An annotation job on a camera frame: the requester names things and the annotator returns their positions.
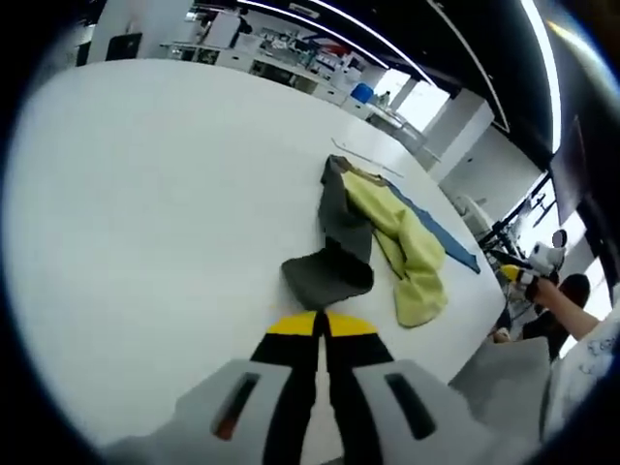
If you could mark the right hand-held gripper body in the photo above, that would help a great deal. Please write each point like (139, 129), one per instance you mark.
(545, 254)

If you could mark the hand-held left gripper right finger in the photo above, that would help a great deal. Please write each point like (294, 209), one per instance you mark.
(416, 407)

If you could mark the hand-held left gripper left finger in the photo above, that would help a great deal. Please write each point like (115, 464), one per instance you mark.
(227, 402)

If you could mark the yellow blue grey garment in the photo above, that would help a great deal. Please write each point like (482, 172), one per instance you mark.
(382, 213)

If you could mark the black stand rig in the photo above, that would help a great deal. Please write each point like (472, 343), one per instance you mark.
(513, 227)

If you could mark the black monitor screen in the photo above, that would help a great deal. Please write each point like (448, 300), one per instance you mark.
(581, 169)

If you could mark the person's white printed shirt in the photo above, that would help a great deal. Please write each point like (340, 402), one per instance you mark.
(591, 368)

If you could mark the white pillar by window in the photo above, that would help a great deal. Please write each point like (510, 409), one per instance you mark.
(460, 135)

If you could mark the ceiling light strip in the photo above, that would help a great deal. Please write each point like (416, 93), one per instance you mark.
(329, 34)
(545, 63)
(378, 41)

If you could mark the blue container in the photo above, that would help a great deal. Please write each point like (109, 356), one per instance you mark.
(362, 92)

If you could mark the white workbench shelving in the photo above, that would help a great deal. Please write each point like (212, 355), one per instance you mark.
(271, 53)

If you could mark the black panel by pillar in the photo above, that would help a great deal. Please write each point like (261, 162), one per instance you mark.
(123, 47)

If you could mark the wide white pillar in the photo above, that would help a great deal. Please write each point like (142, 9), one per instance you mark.
(145, 21)

